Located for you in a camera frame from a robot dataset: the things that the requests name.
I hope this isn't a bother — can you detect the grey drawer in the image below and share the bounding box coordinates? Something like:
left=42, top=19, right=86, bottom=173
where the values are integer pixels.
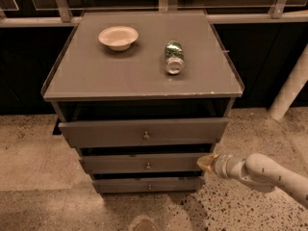
left=92, top=177, right=204, bottom=193
left=79, top=153, right=207, bottom=174
left=59, top=117, right=227, bottom=148

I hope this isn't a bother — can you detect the grey top drawer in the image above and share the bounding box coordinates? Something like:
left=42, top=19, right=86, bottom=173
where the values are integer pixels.
left=59, top=117, right=227, bottom=148

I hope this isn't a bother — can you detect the brass top drawer knob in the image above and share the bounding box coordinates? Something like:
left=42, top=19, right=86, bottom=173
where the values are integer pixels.
left=142, top=131, right=150, bottom=141

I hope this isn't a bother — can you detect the grey drawer cabinet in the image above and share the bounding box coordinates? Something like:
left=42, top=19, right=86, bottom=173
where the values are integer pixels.
left=41, top=11, right=244, bottom=182

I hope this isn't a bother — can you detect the grey bottom drawer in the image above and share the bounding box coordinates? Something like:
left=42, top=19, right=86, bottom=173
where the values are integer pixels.
left=92, top=177, right=204, bottom=193

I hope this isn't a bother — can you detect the green soda can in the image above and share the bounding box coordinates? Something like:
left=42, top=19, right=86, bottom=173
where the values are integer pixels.
left=165, top=40, right=185, bottom=75

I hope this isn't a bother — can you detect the white diagonal pole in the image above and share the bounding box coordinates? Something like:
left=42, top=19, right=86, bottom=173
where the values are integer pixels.
left=269, top=44, right=308, bottom=120

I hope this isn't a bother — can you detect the white bowl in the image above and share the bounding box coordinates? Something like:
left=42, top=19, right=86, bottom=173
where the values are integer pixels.
left=98, top=26, right=139, bottom=51

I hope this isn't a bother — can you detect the metal railing frame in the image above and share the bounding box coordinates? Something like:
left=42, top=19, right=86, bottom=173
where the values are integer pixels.
left=0, top=0, right=308, bottom=27

